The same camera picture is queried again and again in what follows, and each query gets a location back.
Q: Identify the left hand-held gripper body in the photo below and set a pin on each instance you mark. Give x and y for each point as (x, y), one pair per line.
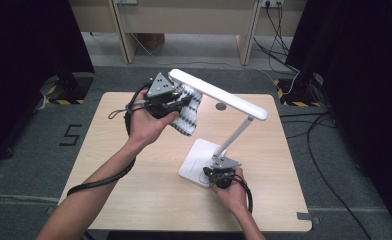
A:
(160, 86)

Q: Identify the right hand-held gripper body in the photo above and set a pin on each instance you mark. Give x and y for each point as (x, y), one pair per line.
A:
(224, 163)

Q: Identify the white black striped cloth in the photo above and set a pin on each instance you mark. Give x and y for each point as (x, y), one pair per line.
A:
(189, 120)

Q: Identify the white desk lamp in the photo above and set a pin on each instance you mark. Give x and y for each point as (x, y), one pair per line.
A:
(217, 95)

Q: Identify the person's right hand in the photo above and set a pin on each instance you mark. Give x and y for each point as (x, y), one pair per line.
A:
(235, 196)

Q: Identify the person's left hand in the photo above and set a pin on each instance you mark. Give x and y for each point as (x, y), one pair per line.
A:
(145, 128)

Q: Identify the round grey table grommet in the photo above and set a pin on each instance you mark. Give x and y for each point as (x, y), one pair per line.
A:
(221, 107)

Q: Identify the brown cardboard box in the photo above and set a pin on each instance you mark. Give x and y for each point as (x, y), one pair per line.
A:
(154, 40)

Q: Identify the beige wooden desk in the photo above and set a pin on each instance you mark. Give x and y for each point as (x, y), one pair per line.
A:
(184, 16)

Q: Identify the black stand base hazard tape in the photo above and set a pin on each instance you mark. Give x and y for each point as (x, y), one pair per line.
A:
(72, 88)
(297, 91)

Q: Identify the grey tape piece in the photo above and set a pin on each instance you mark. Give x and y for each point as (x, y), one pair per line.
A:
(52, 210)
(305, 216)

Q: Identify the black curtain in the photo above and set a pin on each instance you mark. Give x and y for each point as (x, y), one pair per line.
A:
(24, 50)
(360, 66)

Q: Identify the white wall socket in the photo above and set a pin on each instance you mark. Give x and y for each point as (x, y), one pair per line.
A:
(272, 2)

